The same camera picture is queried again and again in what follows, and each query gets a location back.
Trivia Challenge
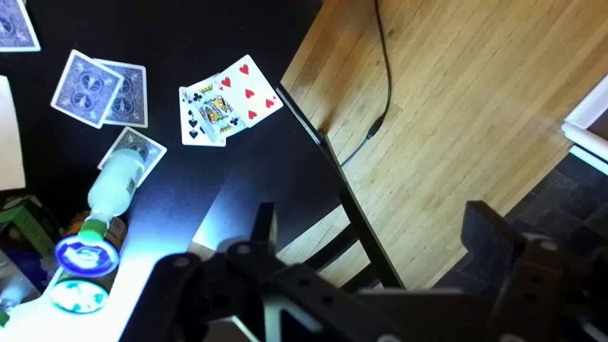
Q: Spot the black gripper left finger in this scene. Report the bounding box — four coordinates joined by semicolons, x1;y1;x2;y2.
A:
252;201;280;247

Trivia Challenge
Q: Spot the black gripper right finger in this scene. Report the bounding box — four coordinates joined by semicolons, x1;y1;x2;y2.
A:
461;199;529;300

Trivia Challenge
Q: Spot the clear bottle with green cap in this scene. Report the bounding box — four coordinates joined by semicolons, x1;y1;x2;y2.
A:
79;146;149;247

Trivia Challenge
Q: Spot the green cardboard bottle package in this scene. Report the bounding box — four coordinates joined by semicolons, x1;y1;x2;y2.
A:
0;193;63;328

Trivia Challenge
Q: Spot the king of clubs card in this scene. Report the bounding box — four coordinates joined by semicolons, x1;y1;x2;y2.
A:
189;76;252;140

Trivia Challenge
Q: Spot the clubs number playing card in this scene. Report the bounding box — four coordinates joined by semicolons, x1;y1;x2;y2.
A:
177;85;229;150

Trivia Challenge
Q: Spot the six of hearts card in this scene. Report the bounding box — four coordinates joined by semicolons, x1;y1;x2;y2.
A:
212;53;286;129

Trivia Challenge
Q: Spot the blue-backed playing card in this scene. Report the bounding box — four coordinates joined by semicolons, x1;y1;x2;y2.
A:
94;57;151;129
50;47;126;131
0;0;43;53
98;125;170;186

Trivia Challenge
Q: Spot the white baseboard trim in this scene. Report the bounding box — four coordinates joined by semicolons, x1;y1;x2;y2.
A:
559;74;608;176

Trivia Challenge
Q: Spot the black cable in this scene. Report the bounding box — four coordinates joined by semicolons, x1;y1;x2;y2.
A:
341;0;396;171

